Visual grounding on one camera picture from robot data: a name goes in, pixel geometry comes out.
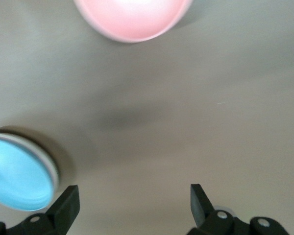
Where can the blue plate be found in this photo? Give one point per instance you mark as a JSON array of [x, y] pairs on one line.
[[14, 176]]

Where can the pink bowl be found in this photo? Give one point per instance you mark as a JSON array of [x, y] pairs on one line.
[[137, 17]]

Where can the brown table cover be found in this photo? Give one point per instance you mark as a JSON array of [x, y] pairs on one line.
[[161, 110]]

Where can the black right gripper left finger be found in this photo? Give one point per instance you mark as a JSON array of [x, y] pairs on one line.
[[61, 215]]

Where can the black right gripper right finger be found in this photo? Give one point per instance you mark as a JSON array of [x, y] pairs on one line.
[[203, 215]]

